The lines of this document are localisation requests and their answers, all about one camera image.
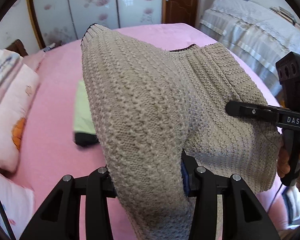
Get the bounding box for light green black garment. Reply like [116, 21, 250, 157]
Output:
[73, 80, 99, 148]

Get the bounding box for pink cartoon pillow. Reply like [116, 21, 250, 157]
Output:
[0, 174, 34, 239]

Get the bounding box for person's right hand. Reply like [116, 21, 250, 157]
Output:
[276, 134, 300, 198]

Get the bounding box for beige knitted sweater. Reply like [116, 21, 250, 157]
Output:
[81, 24, 280, 239]

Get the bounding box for stack of books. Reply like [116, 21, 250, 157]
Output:
[269, 7, 300, 27]

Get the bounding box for lace covered furniture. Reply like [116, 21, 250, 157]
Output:
[200, 0, 300, 96]

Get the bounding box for brown wooden door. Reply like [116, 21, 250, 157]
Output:
[161, 0, 198, 27]

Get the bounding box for floral sliding wardrobe doors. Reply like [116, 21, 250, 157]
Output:
[27, 0, 162, 47]

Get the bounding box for wooden headboard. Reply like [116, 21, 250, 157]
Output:
[6, 39, 29, 57]

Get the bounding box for pink pillow by headboard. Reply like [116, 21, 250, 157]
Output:
[23, 50, 45, 72]

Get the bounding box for folded pink floral quilt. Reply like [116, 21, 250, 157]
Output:
[0, 49, 40, 173]

